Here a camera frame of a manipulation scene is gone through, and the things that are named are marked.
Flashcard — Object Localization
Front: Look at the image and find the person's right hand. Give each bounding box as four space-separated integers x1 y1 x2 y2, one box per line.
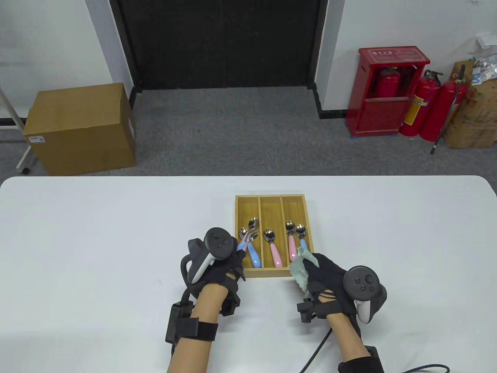
301 253 360 321

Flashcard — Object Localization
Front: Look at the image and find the person's left hand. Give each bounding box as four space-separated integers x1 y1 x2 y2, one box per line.
194 249 246 307

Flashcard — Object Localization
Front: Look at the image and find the green fish scale cleaning cloth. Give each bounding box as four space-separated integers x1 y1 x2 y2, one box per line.
289 247 321 294

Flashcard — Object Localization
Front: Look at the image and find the blue handled spoon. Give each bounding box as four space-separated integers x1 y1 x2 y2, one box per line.
236 232 259 251
247 217 262 269

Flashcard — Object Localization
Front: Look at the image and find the pink spoon being wiped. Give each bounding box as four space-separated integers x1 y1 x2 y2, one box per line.
263 228 284 268

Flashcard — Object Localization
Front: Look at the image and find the blue handle baby fork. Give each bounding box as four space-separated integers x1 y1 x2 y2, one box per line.
296 223 310 253

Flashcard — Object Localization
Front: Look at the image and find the person's right forearm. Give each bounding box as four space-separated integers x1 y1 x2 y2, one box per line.
324 311 373 373

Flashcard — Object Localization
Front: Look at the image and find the person's left forearm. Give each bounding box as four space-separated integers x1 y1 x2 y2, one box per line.
167 283 228 373

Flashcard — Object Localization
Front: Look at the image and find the wooden cutlery tray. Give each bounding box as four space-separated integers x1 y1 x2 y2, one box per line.
235 194 317 279

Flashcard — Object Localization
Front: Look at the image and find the red fire extinguisher cabinet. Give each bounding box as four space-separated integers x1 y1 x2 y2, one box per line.
346 47 431 137

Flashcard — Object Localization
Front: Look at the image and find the black rod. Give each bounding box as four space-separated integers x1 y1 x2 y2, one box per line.
430 64 466 155

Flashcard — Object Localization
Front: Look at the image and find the red extinguisher with yellow label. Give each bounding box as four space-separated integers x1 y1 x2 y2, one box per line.
399 70 443 137

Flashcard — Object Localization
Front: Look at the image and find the red fire extinguisher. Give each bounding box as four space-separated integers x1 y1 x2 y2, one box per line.
419 80 468 142
375 67 401 98

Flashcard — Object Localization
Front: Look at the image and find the brown cardboard box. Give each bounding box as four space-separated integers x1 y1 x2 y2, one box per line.
23 82 137 176

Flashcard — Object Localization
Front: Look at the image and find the printed worn cardboard box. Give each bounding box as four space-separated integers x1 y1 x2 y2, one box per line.
445 58 497 149

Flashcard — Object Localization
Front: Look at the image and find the white wheeled stand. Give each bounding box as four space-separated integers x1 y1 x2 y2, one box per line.
0 84 32 174

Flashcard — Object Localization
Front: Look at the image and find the crumpled silver foil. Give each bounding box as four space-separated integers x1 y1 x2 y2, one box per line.
471 54 497 85

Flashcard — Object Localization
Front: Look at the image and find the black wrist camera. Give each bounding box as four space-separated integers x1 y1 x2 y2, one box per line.
221 282 242 316
297 299 317 324

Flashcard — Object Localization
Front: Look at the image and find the black cable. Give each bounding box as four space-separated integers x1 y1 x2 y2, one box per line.
408 363 451 373
299 328 332 373

